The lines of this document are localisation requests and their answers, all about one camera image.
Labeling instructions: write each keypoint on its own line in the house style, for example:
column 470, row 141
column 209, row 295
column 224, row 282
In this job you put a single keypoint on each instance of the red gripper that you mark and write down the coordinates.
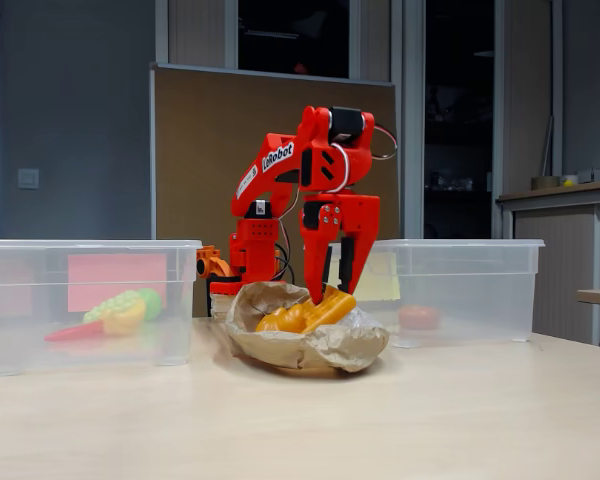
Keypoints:
column 356, row 215

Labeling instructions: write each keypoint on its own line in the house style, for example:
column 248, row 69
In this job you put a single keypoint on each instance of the orange toy waffle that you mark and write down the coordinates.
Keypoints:
column 332, row 310

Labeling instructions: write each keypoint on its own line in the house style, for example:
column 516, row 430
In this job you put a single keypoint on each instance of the orange toy croissant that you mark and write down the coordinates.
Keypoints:
column 280, row 320

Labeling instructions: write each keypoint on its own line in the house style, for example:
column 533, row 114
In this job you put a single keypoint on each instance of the brown toy donut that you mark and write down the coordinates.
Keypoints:
column 419, row 317

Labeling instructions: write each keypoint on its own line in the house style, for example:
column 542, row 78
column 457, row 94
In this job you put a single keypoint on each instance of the green toy apple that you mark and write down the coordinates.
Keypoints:
column 154, row 302

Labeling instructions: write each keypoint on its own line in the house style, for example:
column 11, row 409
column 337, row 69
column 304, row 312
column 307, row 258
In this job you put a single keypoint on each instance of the yellow toy banana bunch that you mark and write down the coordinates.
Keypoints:
column 125, row 322

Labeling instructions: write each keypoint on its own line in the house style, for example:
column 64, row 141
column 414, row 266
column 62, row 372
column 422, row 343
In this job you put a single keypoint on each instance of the light green toy grapes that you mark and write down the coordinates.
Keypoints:
column 115, row 302

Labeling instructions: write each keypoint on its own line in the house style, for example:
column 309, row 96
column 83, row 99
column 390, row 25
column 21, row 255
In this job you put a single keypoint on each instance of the red toy chili pepper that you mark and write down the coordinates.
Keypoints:
column 75, row 332

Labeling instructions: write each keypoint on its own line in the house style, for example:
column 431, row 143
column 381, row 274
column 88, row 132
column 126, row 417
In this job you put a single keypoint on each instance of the red robot arm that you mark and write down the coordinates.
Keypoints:
column 252, row 250

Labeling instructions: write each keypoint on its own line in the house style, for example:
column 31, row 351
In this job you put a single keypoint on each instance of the yellow-green paper label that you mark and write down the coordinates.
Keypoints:
column 380, row 285

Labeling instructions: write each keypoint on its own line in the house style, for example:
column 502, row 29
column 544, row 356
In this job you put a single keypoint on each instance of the clear plastic bin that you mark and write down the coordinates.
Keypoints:
column 25, row 350
column 470, row 280

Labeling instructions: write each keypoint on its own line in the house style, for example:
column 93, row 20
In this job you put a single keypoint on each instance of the pink paper label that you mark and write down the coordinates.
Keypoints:
column 115, row 275

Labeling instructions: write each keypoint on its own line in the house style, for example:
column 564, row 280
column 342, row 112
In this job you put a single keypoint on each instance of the clear plastic film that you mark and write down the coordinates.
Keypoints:
column 362, row 320

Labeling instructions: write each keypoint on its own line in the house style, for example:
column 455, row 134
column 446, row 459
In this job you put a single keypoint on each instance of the crumpled brown paper bag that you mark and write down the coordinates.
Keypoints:
column 305, row 350

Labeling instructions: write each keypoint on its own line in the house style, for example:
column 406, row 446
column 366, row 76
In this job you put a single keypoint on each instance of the wooden base block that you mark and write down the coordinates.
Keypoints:
column 222, row 305

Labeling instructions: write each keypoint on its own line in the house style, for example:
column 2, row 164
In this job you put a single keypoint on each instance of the dark glass door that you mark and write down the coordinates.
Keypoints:
column 457, row 125

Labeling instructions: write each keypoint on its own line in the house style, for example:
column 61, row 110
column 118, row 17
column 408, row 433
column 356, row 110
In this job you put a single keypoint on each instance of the brown cork pin board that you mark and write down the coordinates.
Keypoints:
column 190, row 150

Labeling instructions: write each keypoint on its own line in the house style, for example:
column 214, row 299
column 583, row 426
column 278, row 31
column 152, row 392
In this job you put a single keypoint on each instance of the grey roller shutter cabinet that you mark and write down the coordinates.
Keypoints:
column 555, row 260

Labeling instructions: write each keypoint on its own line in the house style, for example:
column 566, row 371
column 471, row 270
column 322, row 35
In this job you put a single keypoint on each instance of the dark window pane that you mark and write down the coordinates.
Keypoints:
column 290, row 35

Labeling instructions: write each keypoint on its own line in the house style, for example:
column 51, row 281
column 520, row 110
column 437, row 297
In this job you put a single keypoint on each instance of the small yellow object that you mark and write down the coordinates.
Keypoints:
column 569, row 182

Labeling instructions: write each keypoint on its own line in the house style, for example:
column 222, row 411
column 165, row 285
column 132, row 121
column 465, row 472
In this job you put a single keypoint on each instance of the white light switch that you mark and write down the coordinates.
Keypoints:
column 28, row 178

